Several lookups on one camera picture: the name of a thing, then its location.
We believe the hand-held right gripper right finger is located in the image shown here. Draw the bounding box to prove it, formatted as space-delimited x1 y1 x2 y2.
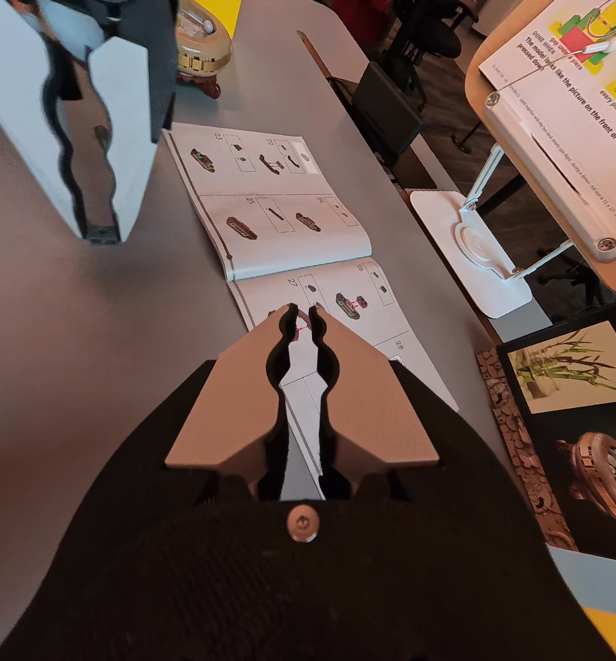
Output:
308 305 440 501

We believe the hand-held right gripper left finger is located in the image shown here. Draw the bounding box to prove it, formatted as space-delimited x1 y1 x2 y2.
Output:
164 303 299 501

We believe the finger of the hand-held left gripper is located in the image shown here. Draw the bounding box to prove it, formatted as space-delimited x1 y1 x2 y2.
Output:
86 40 160 243
0 0 91 239

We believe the dark grey brick assembly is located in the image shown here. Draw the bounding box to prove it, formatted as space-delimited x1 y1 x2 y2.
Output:
84 222 121 245

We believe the grey desk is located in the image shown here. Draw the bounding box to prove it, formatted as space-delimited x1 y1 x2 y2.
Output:
0 0 616 661

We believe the tan brick pot model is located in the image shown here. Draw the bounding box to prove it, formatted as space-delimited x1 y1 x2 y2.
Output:
175 0 234 100

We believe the yellow bin with brick pieces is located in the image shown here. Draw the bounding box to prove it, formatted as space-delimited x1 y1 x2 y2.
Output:
191 0 243 27

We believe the instruction booklet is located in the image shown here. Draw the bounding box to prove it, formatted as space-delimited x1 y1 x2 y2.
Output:
161 121 459 491

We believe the black bamboo set box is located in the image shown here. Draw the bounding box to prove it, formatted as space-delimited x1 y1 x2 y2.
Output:
476 297 616 564

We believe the red plastic bin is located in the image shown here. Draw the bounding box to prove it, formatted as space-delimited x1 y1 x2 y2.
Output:
330 0 389 33

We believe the black rectangular box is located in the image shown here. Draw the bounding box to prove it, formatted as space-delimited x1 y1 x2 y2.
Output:
352 61 428 157

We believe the black office chair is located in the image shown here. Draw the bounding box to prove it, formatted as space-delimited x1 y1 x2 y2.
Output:
385 0 480 59

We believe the printed instruction sheet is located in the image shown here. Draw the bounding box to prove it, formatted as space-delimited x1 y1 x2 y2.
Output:
478 0 616 249

